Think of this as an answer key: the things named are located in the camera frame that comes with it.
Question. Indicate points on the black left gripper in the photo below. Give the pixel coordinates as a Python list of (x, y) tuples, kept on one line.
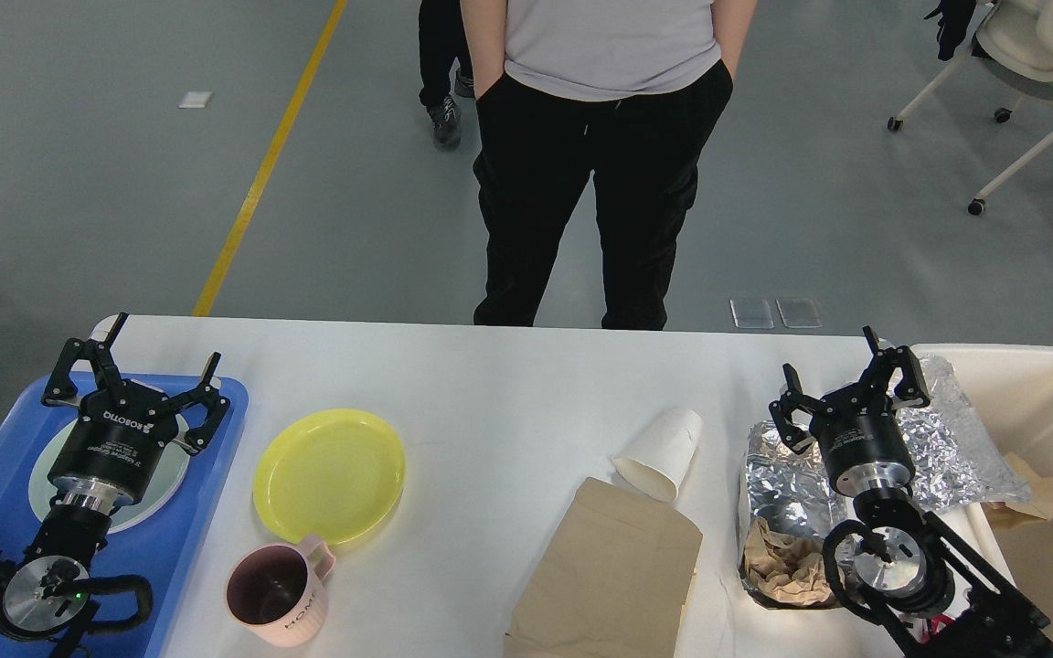
[(120, 433)]

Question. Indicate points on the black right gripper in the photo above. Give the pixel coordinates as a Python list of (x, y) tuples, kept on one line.
[(860, 441)]

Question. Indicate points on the yellow plastic plate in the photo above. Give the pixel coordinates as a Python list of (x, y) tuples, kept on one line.
[(337, 474)]

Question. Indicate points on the pink HOME mug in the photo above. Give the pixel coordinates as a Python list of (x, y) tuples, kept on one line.
[(278, 591)]

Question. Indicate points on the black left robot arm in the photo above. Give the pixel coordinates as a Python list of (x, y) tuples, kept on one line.
[(49, 594)]

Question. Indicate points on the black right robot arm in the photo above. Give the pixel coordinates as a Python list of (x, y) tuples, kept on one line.
[(895, 565)]

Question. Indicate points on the pale green plate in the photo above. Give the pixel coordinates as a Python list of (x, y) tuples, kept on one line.
[(166, 480)]

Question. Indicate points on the crumpled foil sheet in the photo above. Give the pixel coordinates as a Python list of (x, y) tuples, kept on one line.
[(955, 458)]

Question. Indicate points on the foil tray with paper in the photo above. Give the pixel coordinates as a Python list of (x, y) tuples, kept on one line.
[(785, 510)]

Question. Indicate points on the blue plastic tray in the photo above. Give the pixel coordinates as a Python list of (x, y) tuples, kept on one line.
[(162, 549)]

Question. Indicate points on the brown paper in bin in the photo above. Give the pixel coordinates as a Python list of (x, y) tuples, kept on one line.
[(1004, 517)]

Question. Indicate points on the white paper cup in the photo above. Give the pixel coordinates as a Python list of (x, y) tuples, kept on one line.
[(657, 461)]

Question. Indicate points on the brown paper bag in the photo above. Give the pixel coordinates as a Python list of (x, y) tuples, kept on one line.
[(614, 580)]

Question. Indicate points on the person in grey shirt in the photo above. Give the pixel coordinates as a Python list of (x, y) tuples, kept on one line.
[(618, 95)]

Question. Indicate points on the white office chair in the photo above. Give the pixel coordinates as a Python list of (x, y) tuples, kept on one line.
[(1014, 42)]

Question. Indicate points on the person in black trousers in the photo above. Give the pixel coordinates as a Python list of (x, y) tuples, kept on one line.
[(446, 69)]

